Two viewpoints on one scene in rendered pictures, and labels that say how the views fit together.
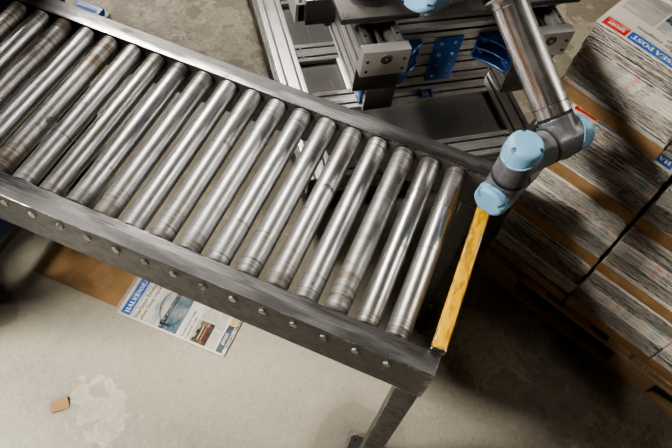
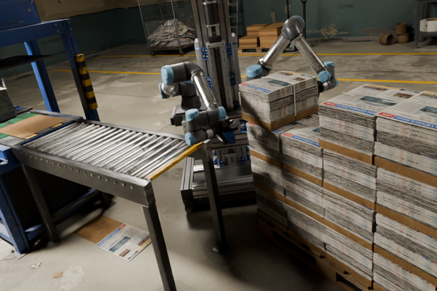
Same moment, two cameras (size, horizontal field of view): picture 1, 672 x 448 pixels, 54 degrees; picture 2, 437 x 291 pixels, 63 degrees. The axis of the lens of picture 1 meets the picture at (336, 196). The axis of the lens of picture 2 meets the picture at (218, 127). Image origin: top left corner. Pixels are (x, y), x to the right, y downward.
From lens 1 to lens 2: 147 cm
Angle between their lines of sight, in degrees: 38
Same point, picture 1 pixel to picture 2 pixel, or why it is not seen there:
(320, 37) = not seen: hidden behind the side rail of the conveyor
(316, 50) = not seen: hidden behind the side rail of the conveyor
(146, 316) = (105, 247)
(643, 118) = (261, 114)
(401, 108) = (231, 168)
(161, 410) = (95, 278)
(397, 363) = (133, 184)
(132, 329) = (98, 251)
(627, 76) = (252, 100)
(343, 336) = (119, 178)
